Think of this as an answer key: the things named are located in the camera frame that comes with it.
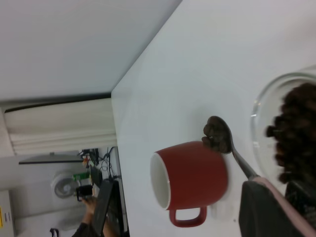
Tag coffee beans heap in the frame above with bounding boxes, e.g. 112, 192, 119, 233
265, 82, 316, 185

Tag white wall moulding ledge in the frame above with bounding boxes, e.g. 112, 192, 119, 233
4, 97, 117, 156

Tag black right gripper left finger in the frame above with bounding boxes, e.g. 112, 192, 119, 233
238, 178, 310, 237

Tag metal spoon pink handle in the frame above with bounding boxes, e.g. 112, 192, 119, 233
201, 115, 316, 237

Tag person's bare hand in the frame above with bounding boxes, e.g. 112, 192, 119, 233
81, 196, 98, 215

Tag green circuit board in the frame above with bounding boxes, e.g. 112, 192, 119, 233
73, 172, 91, 181

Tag yellow warning label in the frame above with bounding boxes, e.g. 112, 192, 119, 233
0, 206, 12, 228

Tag black flat shelf board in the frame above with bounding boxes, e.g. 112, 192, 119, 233
18, 152, 85, 165

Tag person's forearm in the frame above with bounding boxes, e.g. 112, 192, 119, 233
71, 212, 119, 237

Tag small scooped coffee bean portion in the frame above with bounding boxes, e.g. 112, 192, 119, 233
201, 116, 229, 154

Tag red ceramic mug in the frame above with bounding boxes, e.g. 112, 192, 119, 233
150, 141, 229, 228

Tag small black device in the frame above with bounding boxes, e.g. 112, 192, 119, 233
76, 185, 94, 202

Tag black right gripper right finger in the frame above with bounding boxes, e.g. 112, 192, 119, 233
285, 181, 316, 227

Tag dark keyboard slab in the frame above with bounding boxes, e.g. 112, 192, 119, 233
92, 179, 129, 237

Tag white round fan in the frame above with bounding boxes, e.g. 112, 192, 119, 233
50, 170, 78, 199

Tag clear glass handled cup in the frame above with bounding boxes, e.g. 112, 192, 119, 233
249, 64, 316, 196

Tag black cable bundle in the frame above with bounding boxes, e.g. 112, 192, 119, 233
79, 147, 122, 184

